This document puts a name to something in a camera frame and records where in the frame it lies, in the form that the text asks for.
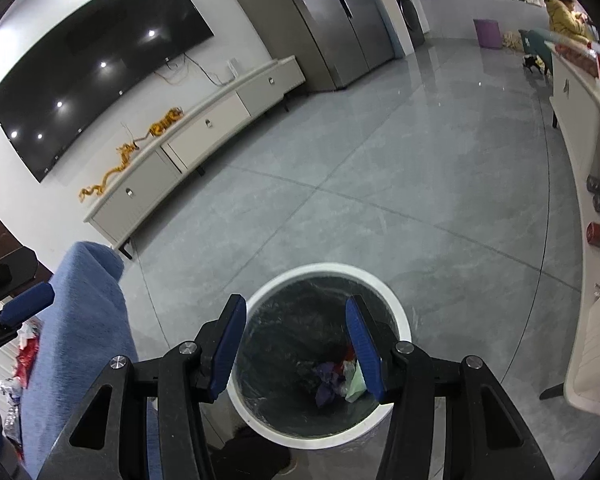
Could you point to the white round trash bin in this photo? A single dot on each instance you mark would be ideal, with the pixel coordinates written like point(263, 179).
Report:
point(330, 267)

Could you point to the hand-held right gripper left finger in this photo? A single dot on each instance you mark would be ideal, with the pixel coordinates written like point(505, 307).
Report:
point(227, 350)

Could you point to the purple bin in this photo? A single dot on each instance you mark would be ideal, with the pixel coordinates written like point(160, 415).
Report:
point(487, 34)

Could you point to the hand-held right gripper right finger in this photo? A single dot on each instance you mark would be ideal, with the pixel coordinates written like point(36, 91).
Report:
point(365, 350)

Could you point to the black and white wrapper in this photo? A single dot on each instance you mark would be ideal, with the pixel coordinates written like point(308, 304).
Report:
point(7, 390)

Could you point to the black bin liner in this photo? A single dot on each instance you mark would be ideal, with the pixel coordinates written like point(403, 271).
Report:
point(290, 320)

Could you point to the grey double-door refrigerator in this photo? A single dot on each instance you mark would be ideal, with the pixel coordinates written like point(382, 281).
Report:
point(330, 20)

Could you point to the teal chair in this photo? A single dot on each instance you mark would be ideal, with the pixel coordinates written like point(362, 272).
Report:
point(536, 42)

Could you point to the white sideboard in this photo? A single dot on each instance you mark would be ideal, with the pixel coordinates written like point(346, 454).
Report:
point(580, 160)

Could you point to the golden dragon ornament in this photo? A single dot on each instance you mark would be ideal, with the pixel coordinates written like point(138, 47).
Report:
point(111, 172)

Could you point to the patterned red box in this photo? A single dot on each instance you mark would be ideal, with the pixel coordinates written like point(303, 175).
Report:
point(575, 57)

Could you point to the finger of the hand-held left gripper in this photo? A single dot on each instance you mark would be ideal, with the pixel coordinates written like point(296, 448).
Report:
point(27, 304)

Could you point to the grey washing machine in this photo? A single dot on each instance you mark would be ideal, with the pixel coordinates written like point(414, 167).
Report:
point(410, 15)

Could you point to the blue fluffy rug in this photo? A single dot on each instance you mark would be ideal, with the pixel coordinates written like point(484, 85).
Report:
point(80, 320)

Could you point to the golden tiger ornament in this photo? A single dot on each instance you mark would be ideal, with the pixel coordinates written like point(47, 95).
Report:
point(165, 121)

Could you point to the purple crumpled wrapper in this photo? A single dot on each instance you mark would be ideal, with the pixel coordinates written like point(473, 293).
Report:
point(325, 382)

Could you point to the white television cabinet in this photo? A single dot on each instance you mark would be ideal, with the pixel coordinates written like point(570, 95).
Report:
point(210, 122)

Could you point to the pale green paper scrap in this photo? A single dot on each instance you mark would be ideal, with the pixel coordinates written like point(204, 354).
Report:
point(355, 387)

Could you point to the wall-mounted black television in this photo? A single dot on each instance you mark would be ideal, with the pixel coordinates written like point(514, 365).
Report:
point(90, 60)

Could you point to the red snack wrapper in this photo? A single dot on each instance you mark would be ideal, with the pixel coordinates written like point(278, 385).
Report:
point(27, 355)

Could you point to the pale yellow pile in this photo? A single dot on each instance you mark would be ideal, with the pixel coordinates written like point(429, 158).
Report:
point(512, 40)

